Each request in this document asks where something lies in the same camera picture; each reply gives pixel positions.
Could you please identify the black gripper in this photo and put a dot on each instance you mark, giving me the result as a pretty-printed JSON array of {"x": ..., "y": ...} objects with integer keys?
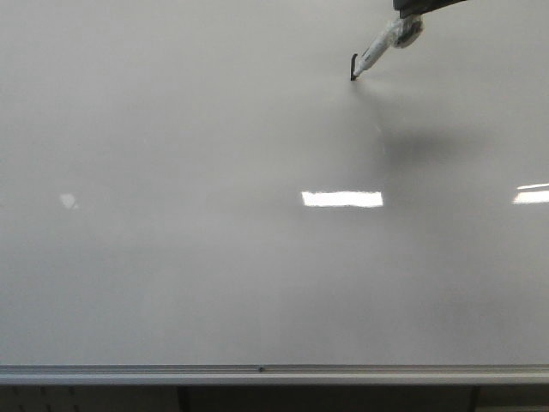
[{"x": 406, "y": 8}]

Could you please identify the white whiteboard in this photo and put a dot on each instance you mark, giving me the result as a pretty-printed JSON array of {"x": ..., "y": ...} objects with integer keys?
[{"x": 200, "y": 182}]

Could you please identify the black drawn marker stroke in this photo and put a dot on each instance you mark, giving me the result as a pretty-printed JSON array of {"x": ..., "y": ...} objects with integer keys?
[{"x": 352, "y": 67}]

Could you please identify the aluminium whiteboard marker tray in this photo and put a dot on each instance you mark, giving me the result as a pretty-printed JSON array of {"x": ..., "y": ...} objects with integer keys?
[{"x": 44, "y": 375}]

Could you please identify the tape-wrapped black whiteboard marker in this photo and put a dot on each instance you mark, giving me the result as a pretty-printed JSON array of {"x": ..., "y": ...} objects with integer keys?
[{"x": 399, "y": 34}]

